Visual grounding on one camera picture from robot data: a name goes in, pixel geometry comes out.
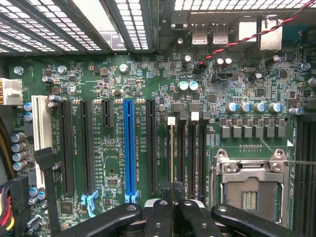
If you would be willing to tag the thin metal locking lever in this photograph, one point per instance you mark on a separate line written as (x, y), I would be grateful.
(301, 163)

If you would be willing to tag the white PCI expansion slot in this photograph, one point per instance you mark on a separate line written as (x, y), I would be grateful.
(42, 118)

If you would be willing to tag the silver ethernet port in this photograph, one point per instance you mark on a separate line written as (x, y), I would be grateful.
(270, 34)

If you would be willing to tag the black fan connector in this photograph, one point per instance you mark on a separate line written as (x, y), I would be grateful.
(222, 77)

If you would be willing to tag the silver-blue capacitor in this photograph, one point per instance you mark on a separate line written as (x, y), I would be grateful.
(193, 86)
(183, 86)

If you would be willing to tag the silver CPU socket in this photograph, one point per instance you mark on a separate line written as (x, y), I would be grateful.
(247, 177)

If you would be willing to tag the white power connector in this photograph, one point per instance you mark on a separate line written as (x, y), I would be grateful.
(11, 91)

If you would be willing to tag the black RAM slot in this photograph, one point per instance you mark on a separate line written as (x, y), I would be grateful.
(311, 172)
(301, 172)

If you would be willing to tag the long black expansion slot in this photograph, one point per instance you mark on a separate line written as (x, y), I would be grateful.
(66, 148)
(151, 148)
(87, 148)

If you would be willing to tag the black power plug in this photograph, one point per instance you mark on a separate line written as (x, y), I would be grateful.
(19, 197)

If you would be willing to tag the silver USB port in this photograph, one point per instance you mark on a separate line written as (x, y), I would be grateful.
(199, 34)
(220, 34)

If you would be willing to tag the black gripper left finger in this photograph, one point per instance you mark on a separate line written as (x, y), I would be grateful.
(158, 222)

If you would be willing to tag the short black expansion slot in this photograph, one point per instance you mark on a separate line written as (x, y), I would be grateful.
(107, 113)

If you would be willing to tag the blue expansion slot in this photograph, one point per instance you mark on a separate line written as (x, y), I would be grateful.
(130, 148)

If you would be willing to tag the black-latch RAM slot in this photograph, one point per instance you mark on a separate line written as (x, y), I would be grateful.
(204, 148)
(182, 148)

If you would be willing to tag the white-latch RAM slot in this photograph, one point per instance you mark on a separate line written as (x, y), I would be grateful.
(171, 121)
(194, 148)

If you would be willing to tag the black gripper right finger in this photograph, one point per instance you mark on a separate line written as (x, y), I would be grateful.
(192, 222)

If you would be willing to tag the green PC motherboard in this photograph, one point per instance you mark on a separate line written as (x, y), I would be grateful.
(98, 81)

